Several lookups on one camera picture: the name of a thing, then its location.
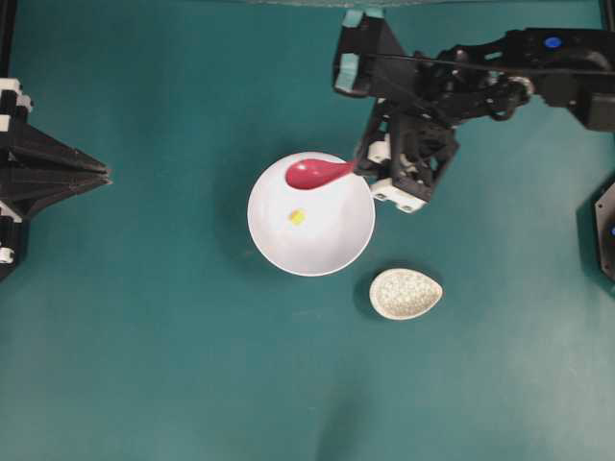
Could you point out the white round bowl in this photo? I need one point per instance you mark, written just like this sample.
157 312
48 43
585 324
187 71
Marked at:
339 224

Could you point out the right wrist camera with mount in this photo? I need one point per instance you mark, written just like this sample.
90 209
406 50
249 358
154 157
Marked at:
369 61

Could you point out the black aluminium frame rail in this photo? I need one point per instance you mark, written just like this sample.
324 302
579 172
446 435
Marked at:
7 21

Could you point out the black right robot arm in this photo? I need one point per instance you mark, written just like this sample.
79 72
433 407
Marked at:
570 69

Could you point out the red plastic spoon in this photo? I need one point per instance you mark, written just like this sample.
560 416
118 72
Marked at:
312 173

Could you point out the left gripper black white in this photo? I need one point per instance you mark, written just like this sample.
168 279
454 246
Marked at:
27 192

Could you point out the crackle-glaze spoon rest dish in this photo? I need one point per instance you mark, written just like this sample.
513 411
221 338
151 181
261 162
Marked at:
403 294

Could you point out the yellow hexagonal prism block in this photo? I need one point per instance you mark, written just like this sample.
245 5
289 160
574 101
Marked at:
297 217

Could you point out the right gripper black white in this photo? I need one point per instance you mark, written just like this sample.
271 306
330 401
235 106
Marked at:
405 154

